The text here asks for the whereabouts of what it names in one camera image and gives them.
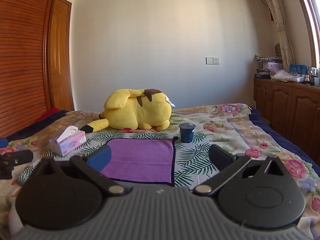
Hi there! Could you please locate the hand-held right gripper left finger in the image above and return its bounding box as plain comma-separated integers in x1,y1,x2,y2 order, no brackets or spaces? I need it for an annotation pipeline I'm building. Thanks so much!
32,144,127,197

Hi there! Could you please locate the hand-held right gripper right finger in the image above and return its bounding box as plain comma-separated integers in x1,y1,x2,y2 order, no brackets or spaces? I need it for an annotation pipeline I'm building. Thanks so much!
192,144,288,197

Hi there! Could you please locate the purple and grey towel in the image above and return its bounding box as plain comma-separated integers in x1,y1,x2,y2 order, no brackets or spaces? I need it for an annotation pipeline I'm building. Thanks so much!
100,138,176,184

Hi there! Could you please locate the leaf print cloth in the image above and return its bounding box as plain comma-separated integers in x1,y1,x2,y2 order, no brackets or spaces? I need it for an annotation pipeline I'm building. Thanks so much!
19,131,225,188

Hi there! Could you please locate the pink tissue box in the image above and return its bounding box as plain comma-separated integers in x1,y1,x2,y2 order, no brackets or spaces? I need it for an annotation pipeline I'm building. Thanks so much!
49,125,87,156

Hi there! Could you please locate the dark blue cup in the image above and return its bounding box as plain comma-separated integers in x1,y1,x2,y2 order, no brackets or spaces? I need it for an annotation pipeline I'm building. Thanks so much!
179,123,196,143

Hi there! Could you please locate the red cloth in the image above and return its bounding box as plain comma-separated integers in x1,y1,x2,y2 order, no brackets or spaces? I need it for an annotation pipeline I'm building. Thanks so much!
34,107,68,124

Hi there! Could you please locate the yellow plush toy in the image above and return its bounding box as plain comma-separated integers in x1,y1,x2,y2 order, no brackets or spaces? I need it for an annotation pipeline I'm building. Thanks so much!
80,88,176,133

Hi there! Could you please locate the wooden cabinet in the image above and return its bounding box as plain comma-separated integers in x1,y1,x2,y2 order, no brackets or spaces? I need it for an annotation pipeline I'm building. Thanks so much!
253,77,320,153

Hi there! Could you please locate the wooden louvered wardrobe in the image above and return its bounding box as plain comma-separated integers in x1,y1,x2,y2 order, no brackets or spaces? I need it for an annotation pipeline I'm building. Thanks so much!
0,0,60,138

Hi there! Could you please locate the stack of dark books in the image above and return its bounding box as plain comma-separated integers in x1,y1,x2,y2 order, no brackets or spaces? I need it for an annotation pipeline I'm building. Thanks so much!
255,69,272,79

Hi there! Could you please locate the clear plastic bag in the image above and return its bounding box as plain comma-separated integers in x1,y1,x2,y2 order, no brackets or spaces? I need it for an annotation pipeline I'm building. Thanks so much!
271,69,304,83

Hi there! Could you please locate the wooden door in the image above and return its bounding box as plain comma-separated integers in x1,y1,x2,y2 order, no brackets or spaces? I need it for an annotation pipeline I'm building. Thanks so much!
49,0,75,112

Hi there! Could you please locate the floral fabric bundle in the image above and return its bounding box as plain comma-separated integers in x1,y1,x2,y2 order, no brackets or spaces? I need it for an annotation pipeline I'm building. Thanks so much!
255,54,283,63

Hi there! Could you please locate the blue printed box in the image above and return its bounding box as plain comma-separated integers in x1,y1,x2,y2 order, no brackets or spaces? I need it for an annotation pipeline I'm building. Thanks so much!
289,64,308,76

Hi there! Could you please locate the patterned beige curtain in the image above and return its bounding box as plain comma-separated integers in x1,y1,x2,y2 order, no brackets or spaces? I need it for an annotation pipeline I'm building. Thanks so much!
257,0,296,71

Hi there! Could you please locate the wooden window frame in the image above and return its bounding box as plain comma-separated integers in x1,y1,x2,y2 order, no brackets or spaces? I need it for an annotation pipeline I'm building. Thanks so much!
291,0,320,71

